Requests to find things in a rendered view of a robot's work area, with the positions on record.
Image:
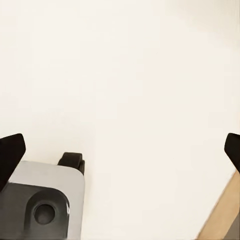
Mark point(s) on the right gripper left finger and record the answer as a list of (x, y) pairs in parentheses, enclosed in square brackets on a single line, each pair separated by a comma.
[(12, 149)]

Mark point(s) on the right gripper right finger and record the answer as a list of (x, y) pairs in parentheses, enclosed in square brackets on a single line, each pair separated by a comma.
[(232, 149)]

